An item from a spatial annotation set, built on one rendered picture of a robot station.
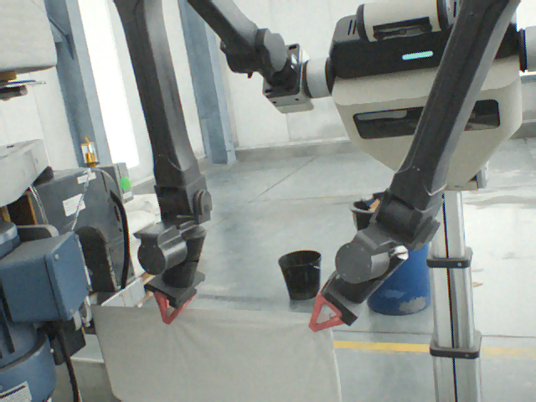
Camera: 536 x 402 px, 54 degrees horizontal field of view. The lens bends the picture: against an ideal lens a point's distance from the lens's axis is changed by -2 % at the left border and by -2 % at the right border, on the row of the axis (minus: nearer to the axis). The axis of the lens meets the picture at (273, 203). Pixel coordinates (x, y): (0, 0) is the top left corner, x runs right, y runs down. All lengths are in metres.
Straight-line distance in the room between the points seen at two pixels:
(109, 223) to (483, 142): 0.82
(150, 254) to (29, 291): 0.23
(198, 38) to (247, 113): 1.55
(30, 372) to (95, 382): 0.98
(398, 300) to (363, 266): 2.49
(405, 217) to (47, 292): 0.48
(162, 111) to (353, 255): 0.36
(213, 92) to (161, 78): 8.79
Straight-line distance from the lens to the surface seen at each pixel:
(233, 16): 1.03
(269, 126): 9.52
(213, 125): 9.69
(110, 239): 1.19
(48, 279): 0.70
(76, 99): 7.06
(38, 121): 6.73
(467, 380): 1.58
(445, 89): 0.68
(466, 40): 0.66
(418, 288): 3.23
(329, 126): 9.18
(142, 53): 0.83
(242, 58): 1.11
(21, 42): 0.80
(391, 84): 1.17
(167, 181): 0.89
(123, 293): 1.22
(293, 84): 1.20
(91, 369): 1.73
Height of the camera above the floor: 1.47
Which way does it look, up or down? 13 degrees down
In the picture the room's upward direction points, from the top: 9 degrees counter-clockwise
